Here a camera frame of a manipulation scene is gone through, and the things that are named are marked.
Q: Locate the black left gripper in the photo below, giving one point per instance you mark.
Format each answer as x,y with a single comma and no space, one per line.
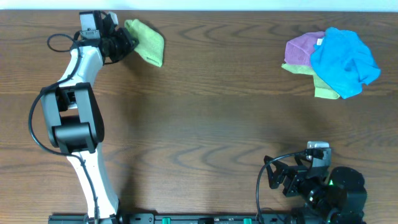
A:
125,42

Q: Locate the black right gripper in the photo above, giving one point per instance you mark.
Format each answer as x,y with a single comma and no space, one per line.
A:
296,173

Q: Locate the light green cloth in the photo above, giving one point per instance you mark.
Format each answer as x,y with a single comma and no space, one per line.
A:
151,43

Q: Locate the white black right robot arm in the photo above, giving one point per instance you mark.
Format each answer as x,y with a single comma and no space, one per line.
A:
338,196

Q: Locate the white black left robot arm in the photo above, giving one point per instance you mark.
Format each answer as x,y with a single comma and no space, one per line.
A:
72,116

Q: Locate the yellow-green cloth in pile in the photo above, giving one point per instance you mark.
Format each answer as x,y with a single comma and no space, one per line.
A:
322,89

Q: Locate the purple cloth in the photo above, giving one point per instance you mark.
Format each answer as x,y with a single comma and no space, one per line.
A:
298,50

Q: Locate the blue cloth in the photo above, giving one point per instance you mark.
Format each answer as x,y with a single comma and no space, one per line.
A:
344,62

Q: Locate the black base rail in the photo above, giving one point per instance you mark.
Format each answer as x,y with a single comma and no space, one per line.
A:
149,218

